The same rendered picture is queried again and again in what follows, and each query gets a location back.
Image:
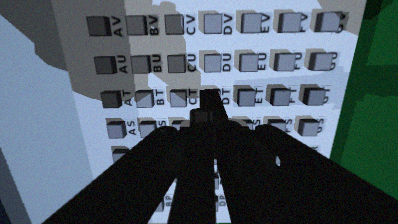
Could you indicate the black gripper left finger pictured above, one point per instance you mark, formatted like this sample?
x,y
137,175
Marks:
x,y
131,189

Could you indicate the light blue keypad machine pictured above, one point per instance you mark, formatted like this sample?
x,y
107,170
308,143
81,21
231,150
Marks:
x,y
260,55

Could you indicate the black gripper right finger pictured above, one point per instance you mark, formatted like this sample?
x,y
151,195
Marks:
x,y
321,191

